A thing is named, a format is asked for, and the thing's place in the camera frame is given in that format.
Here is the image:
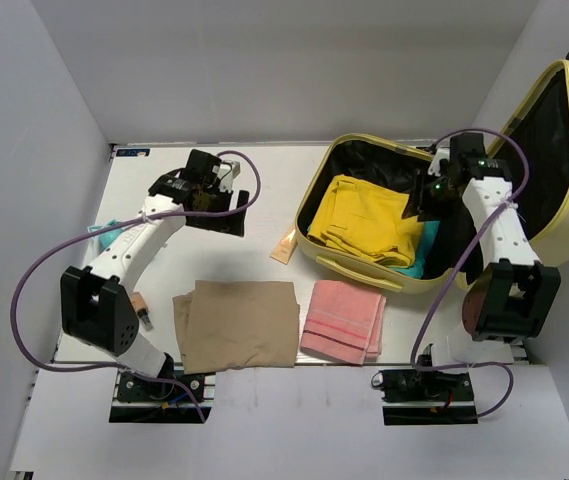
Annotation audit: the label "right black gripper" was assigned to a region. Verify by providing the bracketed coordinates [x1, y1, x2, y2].
[400, 168, 458, 222]

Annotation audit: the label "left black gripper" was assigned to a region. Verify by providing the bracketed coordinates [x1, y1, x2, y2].
[188, 185, 250, 236]

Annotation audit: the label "teal garment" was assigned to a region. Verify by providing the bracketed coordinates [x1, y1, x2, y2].
[393, 221, 440, 279]

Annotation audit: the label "yellow garment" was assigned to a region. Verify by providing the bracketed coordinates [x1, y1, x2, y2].
[307, 175, 423, 268]

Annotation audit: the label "beige cosmetic tube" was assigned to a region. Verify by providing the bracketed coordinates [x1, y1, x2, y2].
[269, 225, 297, 265]

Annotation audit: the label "beige garment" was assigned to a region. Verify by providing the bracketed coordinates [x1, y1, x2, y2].
[173, 280, 300, 374]

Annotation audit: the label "pink striped towel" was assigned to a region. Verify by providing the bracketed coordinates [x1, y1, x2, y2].
[300, 280, 386, 365]

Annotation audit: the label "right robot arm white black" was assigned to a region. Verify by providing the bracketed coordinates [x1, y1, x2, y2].
[403, 128, 561, 399]

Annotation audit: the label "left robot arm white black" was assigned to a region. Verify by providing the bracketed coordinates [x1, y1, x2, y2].
[61, 149, 256, 399]

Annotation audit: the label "teal cat-ear headphones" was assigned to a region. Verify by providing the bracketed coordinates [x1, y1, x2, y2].
[87, 219, 123, 254]

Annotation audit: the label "small beige bottle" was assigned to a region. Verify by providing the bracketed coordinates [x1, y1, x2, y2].
[130, 292, 153, 331]

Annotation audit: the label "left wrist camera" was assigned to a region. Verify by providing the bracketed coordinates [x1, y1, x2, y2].
[218, 160, 241, 193]

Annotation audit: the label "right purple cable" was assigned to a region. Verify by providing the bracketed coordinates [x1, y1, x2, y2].
[410, 128, 533, 419]

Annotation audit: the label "purple cable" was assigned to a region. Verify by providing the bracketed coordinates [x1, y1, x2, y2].
[9, 149, 265, 424]
[410, 128, 533, 419]

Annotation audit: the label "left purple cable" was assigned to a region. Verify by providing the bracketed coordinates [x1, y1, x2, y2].
[9, 149, 265, 424]

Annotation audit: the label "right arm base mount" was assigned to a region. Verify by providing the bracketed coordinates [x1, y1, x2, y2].
[371, 369, 478, 426]

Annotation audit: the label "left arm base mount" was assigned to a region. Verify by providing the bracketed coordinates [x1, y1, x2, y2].
[109, 366, 216, 424]

